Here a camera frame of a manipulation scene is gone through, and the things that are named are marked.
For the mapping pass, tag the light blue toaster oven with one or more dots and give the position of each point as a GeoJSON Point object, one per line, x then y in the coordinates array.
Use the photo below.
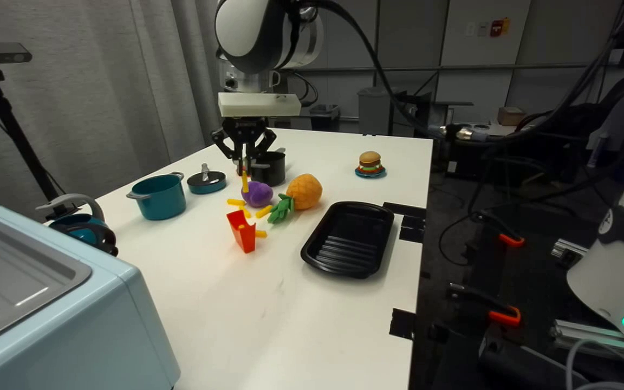
{"type": "Point", "coordinates": [75, 339]}

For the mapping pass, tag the wall sign with orange mark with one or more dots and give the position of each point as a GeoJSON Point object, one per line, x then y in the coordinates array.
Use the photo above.
{"type": "Point", "coordinates": [496, 26]}

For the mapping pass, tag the black tripod stand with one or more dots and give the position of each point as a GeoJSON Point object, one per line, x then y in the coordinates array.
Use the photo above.
{"type": "Point", "coordinates": [22, 137]}

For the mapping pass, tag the teal toy pot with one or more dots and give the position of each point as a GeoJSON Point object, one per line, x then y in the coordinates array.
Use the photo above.
{"type": "Point", "coordinates": [158, 202]}

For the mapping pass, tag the teal toy plate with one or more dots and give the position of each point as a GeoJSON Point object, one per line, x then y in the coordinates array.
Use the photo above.
{"type": "Point", "coordinates": [371, 176]}

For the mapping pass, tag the teal toy pot lid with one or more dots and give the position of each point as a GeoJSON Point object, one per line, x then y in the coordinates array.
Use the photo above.
{"type": "Point", "coordinates": [207, 185]}

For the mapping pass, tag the grey curtain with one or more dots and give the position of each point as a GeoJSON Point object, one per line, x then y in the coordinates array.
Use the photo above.
{"type": "Point", "coordinates": [110, 88]}

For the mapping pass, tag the small cardboard box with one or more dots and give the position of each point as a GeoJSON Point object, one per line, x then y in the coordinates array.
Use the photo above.
{"type": "Point", "coordinates": [513, 118]}

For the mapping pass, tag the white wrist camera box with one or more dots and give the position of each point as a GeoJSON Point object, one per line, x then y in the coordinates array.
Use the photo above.
{"type": "Point", "coordinates": [259, 104]}

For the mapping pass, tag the toy hamburger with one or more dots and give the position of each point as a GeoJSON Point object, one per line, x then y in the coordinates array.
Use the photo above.
{"type": "Point", "coordinates": [371, 160]}

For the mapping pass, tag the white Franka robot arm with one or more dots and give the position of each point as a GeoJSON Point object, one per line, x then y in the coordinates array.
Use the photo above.
{"type": "Point", "coordinates": [255, 36]}

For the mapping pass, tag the black office chair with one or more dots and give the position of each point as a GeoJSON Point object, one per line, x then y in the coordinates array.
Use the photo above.
{"type": "Point", "coordinates": [565, 144]}

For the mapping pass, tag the aluminium extrusion rail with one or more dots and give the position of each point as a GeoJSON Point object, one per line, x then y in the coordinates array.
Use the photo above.
{"type": "Point", "coordinates": [594, 339]}

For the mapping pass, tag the black toy saucepan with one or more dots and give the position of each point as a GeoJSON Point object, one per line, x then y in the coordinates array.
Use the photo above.
{"type": "Point", "coordinates": [272, 171]}

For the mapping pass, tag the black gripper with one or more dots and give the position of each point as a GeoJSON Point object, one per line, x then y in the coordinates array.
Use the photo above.
{"type": "Point", "coordinates": [245, 125]}

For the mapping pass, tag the orange plush pineapple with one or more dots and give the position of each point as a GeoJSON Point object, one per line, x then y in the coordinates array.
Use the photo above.
{"type": "Point", "coordinates": [305, 192]}

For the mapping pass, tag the black ridged plastic tray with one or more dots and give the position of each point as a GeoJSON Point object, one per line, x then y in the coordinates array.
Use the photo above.
{"type": "Point", "coordinates": [347, 241]}

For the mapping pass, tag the purple plush eggplant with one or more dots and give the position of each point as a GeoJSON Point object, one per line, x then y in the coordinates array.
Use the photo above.
{"type": "Point", "coordinates": [259, 196]}

